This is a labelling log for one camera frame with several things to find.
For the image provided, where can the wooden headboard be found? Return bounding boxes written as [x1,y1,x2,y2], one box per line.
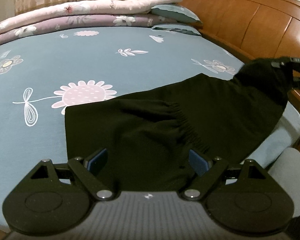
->
[179,0,300,153]

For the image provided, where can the flat teal pillow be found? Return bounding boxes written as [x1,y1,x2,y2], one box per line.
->
[151,25,202,37]

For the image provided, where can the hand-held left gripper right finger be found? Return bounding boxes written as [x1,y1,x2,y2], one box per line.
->
[182,149,269,202]

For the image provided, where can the bed with blue floral sheet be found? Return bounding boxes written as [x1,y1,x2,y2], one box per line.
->
[0,26,300,230]

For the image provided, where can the pink floral quilt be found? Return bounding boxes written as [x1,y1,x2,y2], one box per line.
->
[0,0,184,39]

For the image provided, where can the grey cloth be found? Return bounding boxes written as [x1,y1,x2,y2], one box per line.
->
[264,147,300,220]

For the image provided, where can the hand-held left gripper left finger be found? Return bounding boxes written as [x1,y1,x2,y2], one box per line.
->
[30,148,114,202]

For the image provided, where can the black pants with white drawstring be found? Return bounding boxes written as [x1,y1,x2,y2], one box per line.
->
[64,57,294,193]

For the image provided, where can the purple floral quilt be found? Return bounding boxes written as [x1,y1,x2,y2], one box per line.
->
[0,14,175,49]

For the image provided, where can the thick teal pillow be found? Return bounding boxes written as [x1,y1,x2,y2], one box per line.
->
[150,4,203,25]

